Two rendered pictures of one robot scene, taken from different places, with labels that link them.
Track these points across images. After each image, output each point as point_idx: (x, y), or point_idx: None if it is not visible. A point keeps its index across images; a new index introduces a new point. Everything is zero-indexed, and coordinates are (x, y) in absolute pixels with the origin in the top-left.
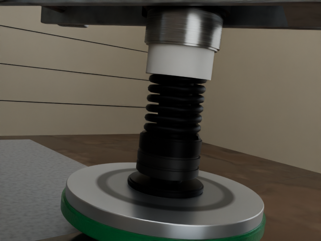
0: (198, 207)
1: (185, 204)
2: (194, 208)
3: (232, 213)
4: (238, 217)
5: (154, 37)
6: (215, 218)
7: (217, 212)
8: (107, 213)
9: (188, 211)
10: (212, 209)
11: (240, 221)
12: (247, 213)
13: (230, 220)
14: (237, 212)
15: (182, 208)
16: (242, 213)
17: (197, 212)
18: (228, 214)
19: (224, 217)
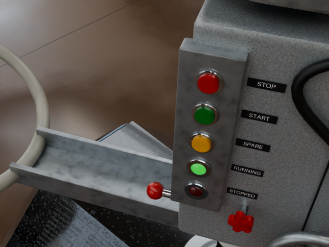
0: (208, 245)
1: (213, 246)
2: (209, 244)
3: (194, 244)
4: (192, 241)
5: None
6: (201, 237)
7: (200, 242)
8: None
9: (211, 240)
10: (202, 245)
11: (192, 237)
12: (188, 245)
13: (195, 236)
14: (192, 246)
15: (214, 242)
16: (190, 246)
17: (208, 240)
18: (196, 242)
19: (198, 238)
